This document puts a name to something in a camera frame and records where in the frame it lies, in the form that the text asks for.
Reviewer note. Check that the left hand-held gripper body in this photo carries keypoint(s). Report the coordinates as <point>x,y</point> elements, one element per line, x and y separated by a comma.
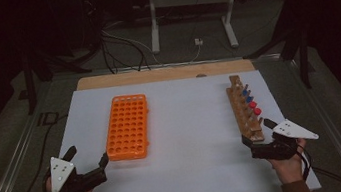
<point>67,188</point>

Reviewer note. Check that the orange plastic test tube rack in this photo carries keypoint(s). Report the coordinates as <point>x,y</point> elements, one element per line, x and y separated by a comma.
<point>127,125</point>

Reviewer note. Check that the person's right hand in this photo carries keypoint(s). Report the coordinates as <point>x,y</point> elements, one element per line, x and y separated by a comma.
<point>288,170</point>

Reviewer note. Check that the red capped test tube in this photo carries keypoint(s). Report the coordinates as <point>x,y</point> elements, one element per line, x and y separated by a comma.
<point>257,111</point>
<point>253,104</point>

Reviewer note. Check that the aluminium cross rail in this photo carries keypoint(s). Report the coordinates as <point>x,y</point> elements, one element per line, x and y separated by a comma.
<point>170,64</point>

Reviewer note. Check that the wooden test tube rack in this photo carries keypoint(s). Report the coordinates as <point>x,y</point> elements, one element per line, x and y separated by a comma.
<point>246,122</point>

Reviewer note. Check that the white power plug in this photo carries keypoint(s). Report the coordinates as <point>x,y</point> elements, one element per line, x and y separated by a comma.
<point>198,42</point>

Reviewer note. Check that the black tripod stand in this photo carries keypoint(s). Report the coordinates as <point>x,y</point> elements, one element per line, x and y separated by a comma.
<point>302,57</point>
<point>30,92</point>

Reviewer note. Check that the white board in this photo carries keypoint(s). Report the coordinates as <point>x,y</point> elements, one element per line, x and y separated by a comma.
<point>185,141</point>

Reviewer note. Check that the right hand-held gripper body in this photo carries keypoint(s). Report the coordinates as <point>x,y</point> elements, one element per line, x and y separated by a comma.
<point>277,150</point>

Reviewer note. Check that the dark equipment tower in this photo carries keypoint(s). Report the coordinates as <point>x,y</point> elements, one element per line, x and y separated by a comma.
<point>91,16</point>

